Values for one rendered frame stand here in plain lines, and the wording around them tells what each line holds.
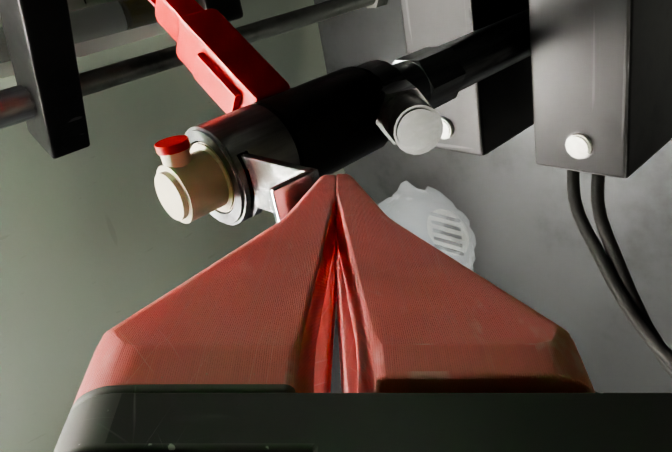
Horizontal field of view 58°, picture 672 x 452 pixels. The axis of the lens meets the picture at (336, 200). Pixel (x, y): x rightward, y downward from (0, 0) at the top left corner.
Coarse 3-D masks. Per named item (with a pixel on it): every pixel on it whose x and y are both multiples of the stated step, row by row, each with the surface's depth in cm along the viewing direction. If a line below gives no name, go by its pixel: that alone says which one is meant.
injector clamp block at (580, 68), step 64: (448, 0) 25; (512, 0) 26; (576, 0) 21; (640, 0) 20; (576, 64) 22; (640, 64) 21; (448, 128) 27; (512, 128) 28; (576, 128) 23; (640, 128) 22
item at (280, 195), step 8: (296, 176) 13; (304, 176) 13; (312, 176) 13; (280, 184) 13; (288, 184) 13; (296, 184) 13; (304, 184) 13; (312, 184) 13; (272, 192) 12; (280, 192) 12; (288, 192) 13; (296, 192) 13; (304, 192) 13; (272, 200) 12; (280, 200) 12; (288, 200) 13; (296, 200) 13; (272, 208) 13; (280, 208) 13; (288, 208) 13; (280, 216) 13
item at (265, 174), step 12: (240, 156) 15; (252, 156) 15; (252, 168) 15; (264, 168) 14; (276, 168) 14; (288, 168) 13; (300, 168) 13; (312, 168) 13; (252, 180) 15; (264, 180) 14; (276, 180) 14; (252, 192) 15; (264, 192) 15; (252, 204) 15; (264, 204) 15
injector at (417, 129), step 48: (432, 48) 21; (480, 48) 22; (528, 48) 24; (288, 96) 17; (336, 96) 17; (384, 96) 18; (432, 96) 20; (192, 144) 16; (240, 144) 15; (288, 144) 16; (336, 144) 17; (384, 144) 19; (432, 144) 17; (240, 192) 15
